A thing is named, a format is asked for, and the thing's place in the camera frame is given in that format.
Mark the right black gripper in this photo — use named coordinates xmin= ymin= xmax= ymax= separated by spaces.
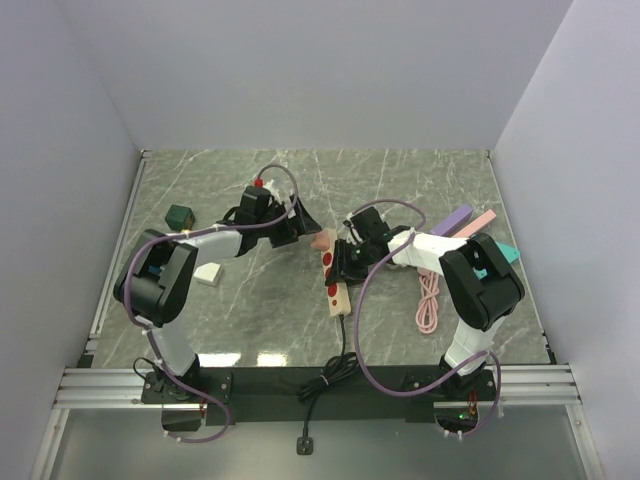
xmin=325 ymin=239 xmax=375 ymax=289

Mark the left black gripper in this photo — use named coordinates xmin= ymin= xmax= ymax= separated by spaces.
xmin=256 ymin=194 xmax=321 ymax=248

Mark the beige power strip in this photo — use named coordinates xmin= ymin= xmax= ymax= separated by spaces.
xmin=320 ymin=229 xmax=351 ymax=317

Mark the salmon plug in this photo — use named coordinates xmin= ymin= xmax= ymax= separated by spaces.
xmin=311 ymin=231 xmax=331 ymax=251

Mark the dark green cube plug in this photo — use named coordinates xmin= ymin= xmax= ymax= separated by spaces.
xmin=165 ymin=204 xmax=196 ymax=232

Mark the white plug adapter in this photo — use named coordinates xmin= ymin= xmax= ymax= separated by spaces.
xmin=193 ymin=263 xmax=222 ymax=286

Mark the pink cable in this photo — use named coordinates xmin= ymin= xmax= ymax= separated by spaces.
xmin=414 ymin=267 xmax=444 ymax=335

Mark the black power cable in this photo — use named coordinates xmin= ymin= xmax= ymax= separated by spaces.
xmin=294 ymin=314 xmax=360 ymax=456

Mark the purple power strip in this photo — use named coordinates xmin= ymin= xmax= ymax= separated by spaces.
xmin=430 ymin=204 xmax=474 ymax=237

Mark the pink power strip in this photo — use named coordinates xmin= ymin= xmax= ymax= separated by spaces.
xmin=453 ymin=209 xmax=497 ymax=238

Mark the teal power strip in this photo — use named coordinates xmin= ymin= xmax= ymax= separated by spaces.
xmin=475 ymin=242 xmax=520 ymax=279

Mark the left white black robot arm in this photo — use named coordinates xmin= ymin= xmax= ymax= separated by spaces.
xmin=113 ymin=186 xmax=322 ymax=402

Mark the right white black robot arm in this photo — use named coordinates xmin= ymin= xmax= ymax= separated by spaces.
xmin=316 ymin=203 xmax=525 ymax=399

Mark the black base bar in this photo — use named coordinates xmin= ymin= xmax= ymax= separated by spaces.
xmin=141 ymin=360 xmax=500 ymax=430

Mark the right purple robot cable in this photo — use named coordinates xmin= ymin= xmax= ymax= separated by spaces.
xmin=352 ymin=199 xmax=502 ymax=441

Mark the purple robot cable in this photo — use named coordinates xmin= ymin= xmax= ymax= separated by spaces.
xmin=124 ymin=163 xmax=301 ymax=445
xmin=352 ymin=199 xmax=502 ymax=441

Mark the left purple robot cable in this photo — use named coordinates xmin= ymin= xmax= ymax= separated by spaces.
xmin=124 ymin=163 xmax=301 ymax=445

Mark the aluminium rail frame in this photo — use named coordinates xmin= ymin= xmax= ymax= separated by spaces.
xmin=52 ymin=148 xmax=582 ymax=410

